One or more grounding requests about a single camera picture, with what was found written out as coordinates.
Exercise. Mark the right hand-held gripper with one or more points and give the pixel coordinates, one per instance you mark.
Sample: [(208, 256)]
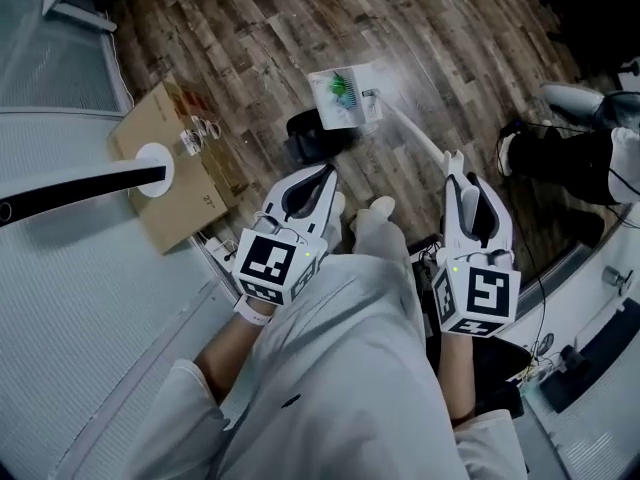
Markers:
[(485, 293)]

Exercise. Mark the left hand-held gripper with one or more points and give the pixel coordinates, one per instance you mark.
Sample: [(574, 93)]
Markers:
[(265, 263)]

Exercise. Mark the black waste bin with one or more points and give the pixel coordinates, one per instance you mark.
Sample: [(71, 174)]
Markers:
[(310, 143)]

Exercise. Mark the colourful paper scraps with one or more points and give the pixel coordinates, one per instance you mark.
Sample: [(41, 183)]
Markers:
[(340, 88)]

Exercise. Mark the white dustpan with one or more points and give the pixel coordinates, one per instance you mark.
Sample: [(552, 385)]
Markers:
[(367, 80)]

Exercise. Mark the person's right forearm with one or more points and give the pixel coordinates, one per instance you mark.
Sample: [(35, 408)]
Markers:
[(457, 378)]

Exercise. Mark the person's left forearm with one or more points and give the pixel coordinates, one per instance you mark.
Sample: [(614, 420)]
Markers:
[(230, 358)]

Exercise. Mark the person's white left shoe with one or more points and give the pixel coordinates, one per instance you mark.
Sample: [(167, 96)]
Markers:
[(340, 205)]

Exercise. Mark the person's white shoe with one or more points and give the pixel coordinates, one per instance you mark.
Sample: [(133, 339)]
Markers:
[(381, 205), (340, 205)]

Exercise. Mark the person's white right shoe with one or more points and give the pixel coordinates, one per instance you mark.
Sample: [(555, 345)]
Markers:
[(381, 205)]

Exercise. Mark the person's white trousers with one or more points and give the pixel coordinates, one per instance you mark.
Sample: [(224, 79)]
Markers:
[(380, 238)]

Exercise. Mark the white power strip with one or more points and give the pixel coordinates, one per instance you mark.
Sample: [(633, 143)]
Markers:
[(220, 250)]

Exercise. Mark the white wristband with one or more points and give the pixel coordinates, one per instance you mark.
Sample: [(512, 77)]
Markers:
[(250, 312)]

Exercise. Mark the cardboard box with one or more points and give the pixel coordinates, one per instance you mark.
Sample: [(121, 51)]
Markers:
[(165, 213)]

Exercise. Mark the round white monitor base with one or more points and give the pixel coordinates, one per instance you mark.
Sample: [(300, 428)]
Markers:
[(156, 155)]

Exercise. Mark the person's white shirt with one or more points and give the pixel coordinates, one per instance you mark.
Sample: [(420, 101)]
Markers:
[(340, 383)]

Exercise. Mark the black monitor stand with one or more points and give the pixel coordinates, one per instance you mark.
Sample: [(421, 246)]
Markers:
[(600, 358)]

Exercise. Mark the white desk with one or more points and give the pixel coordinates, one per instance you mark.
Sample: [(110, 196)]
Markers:
[(80, 17)]

